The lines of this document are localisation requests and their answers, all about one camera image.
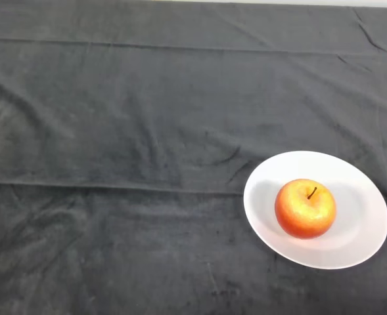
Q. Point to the red yellow apple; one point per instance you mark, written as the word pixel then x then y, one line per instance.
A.
pixel 305 208

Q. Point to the white round plate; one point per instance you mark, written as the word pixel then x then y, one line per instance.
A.
pixel 360 210

